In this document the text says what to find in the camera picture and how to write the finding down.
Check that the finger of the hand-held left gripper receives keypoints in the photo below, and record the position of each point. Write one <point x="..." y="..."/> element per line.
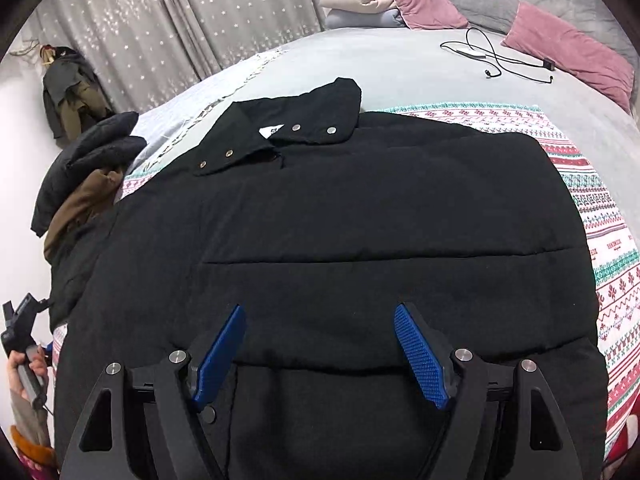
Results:
<point x="48" y="348"/>

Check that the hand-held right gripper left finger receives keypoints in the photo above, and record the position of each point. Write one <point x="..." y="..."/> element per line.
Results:
<point x="220" y="360"/>

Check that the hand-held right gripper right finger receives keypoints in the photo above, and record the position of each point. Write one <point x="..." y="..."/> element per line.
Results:
<point x="420" y="360"/>

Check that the black padded coat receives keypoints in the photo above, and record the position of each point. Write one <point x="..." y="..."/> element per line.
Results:
<point x="350" y="220"/>

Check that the person's left hand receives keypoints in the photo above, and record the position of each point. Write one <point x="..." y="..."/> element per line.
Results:
<point x="17" y="372"/>

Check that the brown garment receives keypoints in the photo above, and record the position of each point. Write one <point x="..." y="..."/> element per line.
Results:
<point x="80" y="200"/>

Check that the dark grey puffer jacket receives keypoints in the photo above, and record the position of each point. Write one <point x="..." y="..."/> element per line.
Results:
<point x="90" y="145"/>

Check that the red green patterned blanket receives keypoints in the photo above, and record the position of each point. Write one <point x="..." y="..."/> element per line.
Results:
<point x="600" y="240"/>

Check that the hanging dark coats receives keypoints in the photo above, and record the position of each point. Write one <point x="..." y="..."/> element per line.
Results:
<point x="70" y="95"/>

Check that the white fringed blanket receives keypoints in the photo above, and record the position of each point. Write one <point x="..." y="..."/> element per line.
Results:
<point x="170" y="120"/>

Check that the grey bedspread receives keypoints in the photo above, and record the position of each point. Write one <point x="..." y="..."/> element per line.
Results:
<point x="400" y="70"/>

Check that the grey star print curtain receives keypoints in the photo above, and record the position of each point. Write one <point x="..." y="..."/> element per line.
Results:
<point x="150" y="20"/>

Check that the pink velvet pillow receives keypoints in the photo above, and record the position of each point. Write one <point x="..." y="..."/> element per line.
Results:
<point x="420" y="0"/>
<point x="570" y="50"/>

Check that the grey blue pillow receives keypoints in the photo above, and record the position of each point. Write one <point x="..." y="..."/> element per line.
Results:
<point x="355" y="20"/>

